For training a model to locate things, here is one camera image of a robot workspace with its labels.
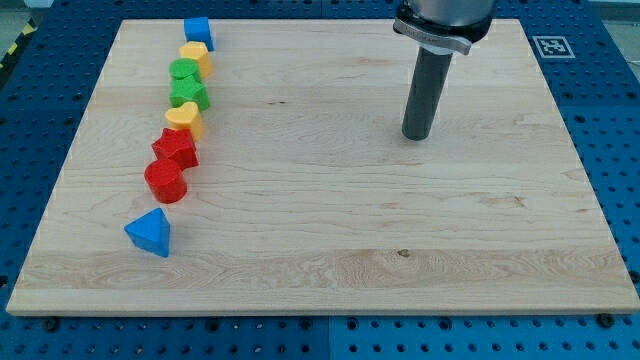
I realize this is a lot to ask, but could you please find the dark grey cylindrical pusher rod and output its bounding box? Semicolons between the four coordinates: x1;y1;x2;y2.
402;48;452;141

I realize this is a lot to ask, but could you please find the light wooden board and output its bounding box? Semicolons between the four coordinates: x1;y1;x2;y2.
7;19;639;316

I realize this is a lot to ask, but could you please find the white fiducial marker tag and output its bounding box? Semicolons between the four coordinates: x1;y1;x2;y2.
533;35;575;59

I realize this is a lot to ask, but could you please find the yellow hexagon block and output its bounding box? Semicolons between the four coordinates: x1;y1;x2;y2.
179;41;214;77

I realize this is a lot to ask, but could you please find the blue cube block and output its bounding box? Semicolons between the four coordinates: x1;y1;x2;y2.
183;17;215;52

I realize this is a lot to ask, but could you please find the green star block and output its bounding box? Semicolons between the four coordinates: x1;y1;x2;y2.
169;76;211;110

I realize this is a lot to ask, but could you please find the yellow heart block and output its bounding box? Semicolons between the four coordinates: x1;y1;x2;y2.
165;101;204;142

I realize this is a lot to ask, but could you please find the green cylinder block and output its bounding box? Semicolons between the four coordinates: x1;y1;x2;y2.
168;58;201;82

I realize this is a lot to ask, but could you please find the red star block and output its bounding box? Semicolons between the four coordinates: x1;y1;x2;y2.
151;128;199;170

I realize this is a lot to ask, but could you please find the red cylinder block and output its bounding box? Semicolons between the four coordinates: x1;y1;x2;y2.
144;158;187;204

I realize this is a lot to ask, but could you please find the black bolt front right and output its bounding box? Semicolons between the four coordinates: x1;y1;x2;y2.
596;313;616;329

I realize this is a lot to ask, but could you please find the black bolt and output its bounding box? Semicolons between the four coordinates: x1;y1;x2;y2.
596;313;616;329
41;317;60;333

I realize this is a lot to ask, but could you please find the blue triangle block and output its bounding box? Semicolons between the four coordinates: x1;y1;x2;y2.
124;208;171;258

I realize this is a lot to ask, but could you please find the black bolt front left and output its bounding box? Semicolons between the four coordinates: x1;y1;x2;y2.
41;317;60;333

